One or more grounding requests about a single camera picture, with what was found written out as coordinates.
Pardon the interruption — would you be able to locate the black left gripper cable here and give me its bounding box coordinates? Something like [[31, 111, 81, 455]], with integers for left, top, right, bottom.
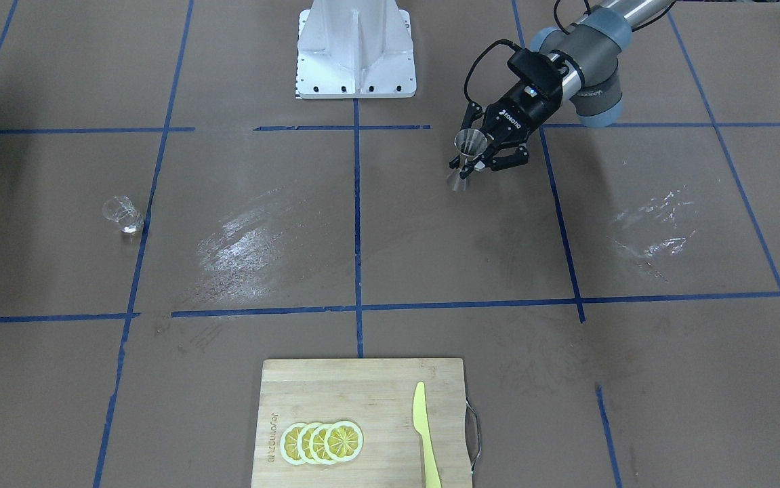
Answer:
[[464, 0, 594, 109]]

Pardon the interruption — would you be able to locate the yellow plastic knife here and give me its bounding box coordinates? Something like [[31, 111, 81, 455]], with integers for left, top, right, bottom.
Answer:
[[412, 381, 442, 487]]

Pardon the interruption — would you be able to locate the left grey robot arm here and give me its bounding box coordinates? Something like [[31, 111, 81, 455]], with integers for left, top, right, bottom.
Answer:
[[449, 1, 674, 180]]

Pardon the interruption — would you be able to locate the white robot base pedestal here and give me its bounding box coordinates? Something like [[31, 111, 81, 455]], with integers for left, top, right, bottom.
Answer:
[[295, 1, 417, 100]]

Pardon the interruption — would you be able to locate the clear glass cup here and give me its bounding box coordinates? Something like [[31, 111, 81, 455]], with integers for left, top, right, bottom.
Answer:
[[102, 195, 144, 235]]

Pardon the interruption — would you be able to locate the bamboo cutting board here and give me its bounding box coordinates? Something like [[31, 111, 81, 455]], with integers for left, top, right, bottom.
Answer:
[[251, 358, 473, 487]]

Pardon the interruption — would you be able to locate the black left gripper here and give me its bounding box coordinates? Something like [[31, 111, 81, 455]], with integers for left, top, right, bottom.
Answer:
[[449, 49, 563, 172]]

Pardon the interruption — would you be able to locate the steel measuring jigger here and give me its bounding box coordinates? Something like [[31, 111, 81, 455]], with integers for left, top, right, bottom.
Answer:
[[447, 129, 489, 192]]

